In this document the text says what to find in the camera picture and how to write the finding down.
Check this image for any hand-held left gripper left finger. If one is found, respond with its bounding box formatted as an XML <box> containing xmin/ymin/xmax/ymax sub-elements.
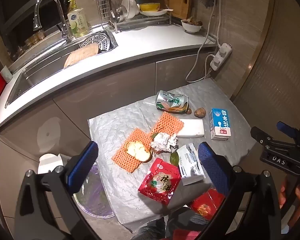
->
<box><xmin>14</xmin><ymin>141</ymin><xmax>100</xmax><ymax>240</ymax></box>

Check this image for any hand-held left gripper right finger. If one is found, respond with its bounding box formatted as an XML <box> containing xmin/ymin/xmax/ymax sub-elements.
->
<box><xmin>197</xmin><ymin>142</ymin><xmax>283</xmax><ymax>240</ymax></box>

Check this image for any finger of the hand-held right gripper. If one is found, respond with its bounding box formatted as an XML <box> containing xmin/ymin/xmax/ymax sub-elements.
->
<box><xmin>277</xmin><ymin>121</ymin><xmax>300</xmax><ymax>140</ymax></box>
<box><xmin>250</xmin><ymin>127</ymin><xmax>274</xmax><ymax>147</ymax></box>

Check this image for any white plastic wrapper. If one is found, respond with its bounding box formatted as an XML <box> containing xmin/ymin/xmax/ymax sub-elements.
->
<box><xmin>176</xmin><ymin>143</ymin><xmax>206</xmax><ymax>186</ymax></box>

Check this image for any trash bin with purple bag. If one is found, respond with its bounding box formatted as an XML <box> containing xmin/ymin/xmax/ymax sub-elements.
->
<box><xmin>72</xmin><ymin>164</ymin><xmax>115</xmax><ymax>218</ymax></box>

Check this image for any blue and white milk carton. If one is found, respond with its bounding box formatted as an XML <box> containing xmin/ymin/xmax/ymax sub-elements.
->
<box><xmin>209</xmin><ymin>108</ymin><xmax>232</xmax><ymax>141</ymax></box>

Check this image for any dark green leaf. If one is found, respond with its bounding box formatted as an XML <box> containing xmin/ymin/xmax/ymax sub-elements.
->
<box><xmin>169</xmin><ymin>152</ymin><xmax>180</xmax><ymax>167</ymax></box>

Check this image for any orange foam fruit net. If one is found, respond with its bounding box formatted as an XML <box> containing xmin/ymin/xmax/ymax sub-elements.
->
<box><xmin>150</xmin><ymin>112</ymin><xmax>185</xmax><ymax>143</ymax></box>
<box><xmin>112</xmin><ymin>128</ymin><xmax>153</xmax><ymax>173</ymax></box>

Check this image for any white foam block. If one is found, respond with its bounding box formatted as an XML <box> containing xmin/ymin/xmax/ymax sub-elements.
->
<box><xmin>176</xmin><ymin>119</ymin><xmax>205</xmax><ymax>138</ymax></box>

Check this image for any red snack packet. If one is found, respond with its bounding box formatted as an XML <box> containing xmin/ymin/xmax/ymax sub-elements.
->
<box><xmin>138</xmin><ymin>157</ymin><xmax>182</xmax><ymax>207</ymax></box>

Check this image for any silver paper ball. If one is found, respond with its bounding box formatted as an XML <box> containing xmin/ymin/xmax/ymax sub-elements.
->
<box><xmin>150</xmin><ymin>132</ymin><xmax>179</xmax><ymax>154</ymax></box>

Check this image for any crushed green drink can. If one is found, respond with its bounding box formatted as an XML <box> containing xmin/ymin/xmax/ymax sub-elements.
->
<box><xmin>156</xmin><ymin>90</ymin><xmax>192</xmax><ymax>114</ymax></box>

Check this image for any red cardboard box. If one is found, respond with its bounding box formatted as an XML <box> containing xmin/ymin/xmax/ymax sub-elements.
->
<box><xmin>190</xmin><ymin>188</ymin><xmax>225</xmax><ymax>221</ymax></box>

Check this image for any silver padded table cover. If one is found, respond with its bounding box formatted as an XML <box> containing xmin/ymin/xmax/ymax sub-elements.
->
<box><xmin>88</xmin><ymin>78</ymin><xmax>257</xmax><ymax>232</ymax></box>

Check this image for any white power strip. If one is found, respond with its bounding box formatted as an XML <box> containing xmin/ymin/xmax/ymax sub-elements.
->
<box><xmin>210</xmin><ymin>43</ymin><xmax>233</xmax><ymax>71</ymax></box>

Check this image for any stainless steel sink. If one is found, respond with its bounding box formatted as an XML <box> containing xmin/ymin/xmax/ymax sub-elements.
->
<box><xmin>5</xmin><ymin>31</ymin><xmax>119</xmax><ymax>108</ymax></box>

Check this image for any round wooden board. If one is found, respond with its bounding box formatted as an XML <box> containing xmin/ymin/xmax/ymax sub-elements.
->
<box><xmin>64</xmin><ymin>42</ymin><xmax>99</xmax><ymax>69</ymax></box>

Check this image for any white cup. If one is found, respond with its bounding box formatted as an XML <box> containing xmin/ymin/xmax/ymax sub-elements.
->
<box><xmin>1</xmin><ymin>66</ymin><xmax>13</xmax><ymax>82</ymax></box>

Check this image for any metal steamer rack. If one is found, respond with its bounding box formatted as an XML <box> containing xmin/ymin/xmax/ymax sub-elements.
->
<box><xmin>79</xmin><ymin>32</ymin><xmax>109</xmax><ymax>53</ymax></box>

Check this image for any white bowl with food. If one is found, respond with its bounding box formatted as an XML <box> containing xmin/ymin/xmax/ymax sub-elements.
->
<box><xmin>181</xmin><ymin>17</ymin><xmax>203</xmax><ymax>33</ymax></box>

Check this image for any row of glass jars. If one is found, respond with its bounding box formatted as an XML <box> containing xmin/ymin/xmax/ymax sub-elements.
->
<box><xmin>10</xmin><ymin>30</ymin><xmax>45</xmax><ymax>60</ymax></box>

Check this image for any dish soap bottle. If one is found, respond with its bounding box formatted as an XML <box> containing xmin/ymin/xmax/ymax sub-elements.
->
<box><xmin>67</xmin><ymin>7</ymin><xmax>89</xmax><ymax>39</ymax></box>

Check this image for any chrome kitchen faucet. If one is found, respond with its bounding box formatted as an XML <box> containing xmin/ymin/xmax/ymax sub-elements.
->
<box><xmin>33</xmin><ymin>0</ymin><xmax>73</xmax><ymax>43</ymax></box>

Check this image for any metal dish rack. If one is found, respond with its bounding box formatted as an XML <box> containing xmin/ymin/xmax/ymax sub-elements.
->
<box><xmin>90</xmin><ymin>0</ymin><xmax>175</xmax><ymax>33</ymax></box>

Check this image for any white flat plate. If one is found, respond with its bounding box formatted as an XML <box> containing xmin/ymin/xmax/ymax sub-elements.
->
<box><xmin>139</xmin><ymin>9</ymin><xmax>169</xmax><ymax>16</ymax></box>

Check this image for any metal utensil holder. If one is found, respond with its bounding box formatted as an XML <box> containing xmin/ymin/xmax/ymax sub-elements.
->
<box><xmin>94</xmin><ymin>0</ymin><xmax>109</xmax><ymax>22</ymax></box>

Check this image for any white ceramic bowl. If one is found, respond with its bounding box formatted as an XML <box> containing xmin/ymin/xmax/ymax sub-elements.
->
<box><xmin>121</xmin><ymin>0</ymin><xmax>138</xmax><ymax>20</ymax></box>

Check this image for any yellow bowl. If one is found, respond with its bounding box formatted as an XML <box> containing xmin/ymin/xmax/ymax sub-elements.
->
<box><xmin>139</xmin><ymin>2</ymin><xmax>161</xmax><ymax>12</ymax></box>

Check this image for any dark window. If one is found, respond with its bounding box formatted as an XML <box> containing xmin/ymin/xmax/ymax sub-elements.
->
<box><xmin>0</xmin><ymin>0</ymin><xmax>73</xmax><ymax>38</ymax></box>

